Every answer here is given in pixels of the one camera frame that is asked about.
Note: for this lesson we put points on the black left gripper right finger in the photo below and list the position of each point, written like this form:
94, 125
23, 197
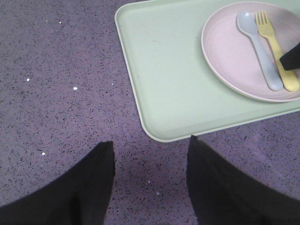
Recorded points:
221, 194

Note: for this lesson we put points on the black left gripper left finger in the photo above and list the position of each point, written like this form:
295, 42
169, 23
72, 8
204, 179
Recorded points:
79, 197

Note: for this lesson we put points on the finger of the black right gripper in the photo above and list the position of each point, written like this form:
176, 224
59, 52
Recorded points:
291, 59

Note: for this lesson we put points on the yellow plastic fork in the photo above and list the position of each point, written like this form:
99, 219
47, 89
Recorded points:
266, 30

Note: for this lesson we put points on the pale pink round plate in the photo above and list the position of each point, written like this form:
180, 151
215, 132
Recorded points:
230, 53

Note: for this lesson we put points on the light blue plastic spoon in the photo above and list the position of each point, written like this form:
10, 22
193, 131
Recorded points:
247, 26

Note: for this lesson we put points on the light green plastic tray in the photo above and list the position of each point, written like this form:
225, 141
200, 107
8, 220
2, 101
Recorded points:
176, 92

